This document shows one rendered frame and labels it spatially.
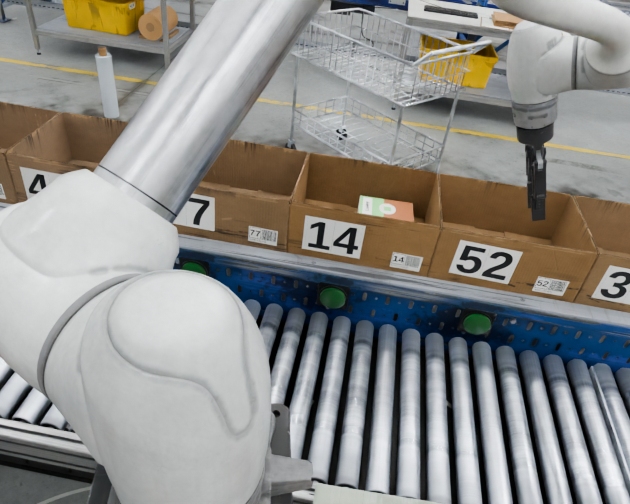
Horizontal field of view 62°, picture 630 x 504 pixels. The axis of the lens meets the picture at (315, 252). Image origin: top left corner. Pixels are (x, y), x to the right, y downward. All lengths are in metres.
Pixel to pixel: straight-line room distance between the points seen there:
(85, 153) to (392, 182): 0.99
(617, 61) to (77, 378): 0.99
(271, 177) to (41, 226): 1.17
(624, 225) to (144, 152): 1.50
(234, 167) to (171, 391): 1.33
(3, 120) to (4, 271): 1.44
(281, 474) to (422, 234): 0.89
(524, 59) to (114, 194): 0.85
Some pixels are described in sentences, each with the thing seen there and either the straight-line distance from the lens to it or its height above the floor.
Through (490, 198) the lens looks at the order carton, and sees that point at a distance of 1.68.
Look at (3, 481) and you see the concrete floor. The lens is 2.19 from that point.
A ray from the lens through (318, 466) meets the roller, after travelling 1.20.
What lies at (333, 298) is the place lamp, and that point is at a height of 0.82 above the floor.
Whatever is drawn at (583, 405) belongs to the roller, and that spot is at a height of 0.74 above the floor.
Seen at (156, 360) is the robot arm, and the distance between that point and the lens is 0.41.
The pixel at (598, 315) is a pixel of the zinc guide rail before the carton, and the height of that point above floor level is 0.89.
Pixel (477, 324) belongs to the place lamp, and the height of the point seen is 0.82.
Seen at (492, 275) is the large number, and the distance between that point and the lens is 1.47.
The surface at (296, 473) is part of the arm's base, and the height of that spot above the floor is 1.24.
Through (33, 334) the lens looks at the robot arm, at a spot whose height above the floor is 1.41.
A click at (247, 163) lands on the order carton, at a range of 1.68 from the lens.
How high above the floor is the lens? 1.78
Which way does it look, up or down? 38 degrees down
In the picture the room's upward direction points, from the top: 7 degrees clockwise
